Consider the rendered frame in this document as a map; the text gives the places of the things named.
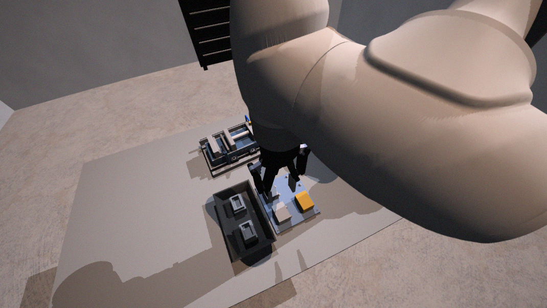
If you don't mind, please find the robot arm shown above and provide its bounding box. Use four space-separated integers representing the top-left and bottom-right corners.
230 0 547 244

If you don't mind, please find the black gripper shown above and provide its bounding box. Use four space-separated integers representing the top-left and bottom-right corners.
247 142 311 203

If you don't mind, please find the yellow rectangular block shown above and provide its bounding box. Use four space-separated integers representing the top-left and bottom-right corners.
294 191 314 213

